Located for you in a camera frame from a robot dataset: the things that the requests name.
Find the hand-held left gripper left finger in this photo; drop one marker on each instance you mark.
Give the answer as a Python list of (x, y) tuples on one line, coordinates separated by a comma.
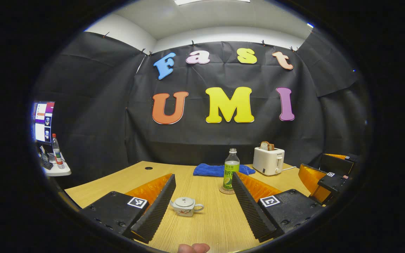
[(156, 207)]

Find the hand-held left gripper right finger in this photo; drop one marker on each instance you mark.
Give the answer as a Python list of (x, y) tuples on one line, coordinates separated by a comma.
[(248, 207)]

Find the black backdrop cloth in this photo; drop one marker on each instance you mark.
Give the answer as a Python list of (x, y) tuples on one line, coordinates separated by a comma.
[(223, 140)]

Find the green label water bottle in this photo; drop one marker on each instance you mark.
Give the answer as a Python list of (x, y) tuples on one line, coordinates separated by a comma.
[(231, 168)]

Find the ceiling light panel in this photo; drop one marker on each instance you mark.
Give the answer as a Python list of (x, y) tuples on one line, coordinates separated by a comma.
[(211, 1)]

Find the white side table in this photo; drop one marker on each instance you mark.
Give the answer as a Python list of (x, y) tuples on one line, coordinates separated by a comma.
[(60, 171)]

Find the blue towel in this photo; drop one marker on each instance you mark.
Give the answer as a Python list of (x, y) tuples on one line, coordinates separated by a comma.
[(209, 170)]

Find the red label plastic bottle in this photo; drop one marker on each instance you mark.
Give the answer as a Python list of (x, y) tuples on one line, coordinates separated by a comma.
[(57, 153)]

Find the bread slice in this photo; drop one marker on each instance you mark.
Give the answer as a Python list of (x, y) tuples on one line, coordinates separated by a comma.
[(266, 146)]

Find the computer monitor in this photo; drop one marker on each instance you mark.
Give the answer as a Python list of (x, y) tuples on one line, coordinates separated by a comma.
[(43, 121)]

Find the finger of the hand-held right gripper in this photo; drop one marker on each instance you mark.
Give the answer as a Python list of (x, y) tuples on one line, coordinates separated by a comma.
[(334, 163), (311, 179)]

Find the white ceramic teacup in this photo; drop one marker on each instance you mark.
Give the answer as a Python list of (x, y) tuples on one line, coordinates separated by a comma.
[(185, 210)]

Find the white toaster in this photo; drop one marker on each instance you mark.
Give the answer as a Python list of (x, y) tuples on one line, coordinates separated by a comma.
[(267, 161)]

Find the round wooden coaster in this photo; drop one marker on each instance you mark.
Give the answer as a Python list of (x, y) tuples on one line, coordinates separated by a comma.
[(225, 191)]

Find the dark desk device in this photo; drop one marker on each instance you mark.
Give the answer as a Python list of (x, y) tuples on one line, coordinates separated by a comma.
[(46, 161)]

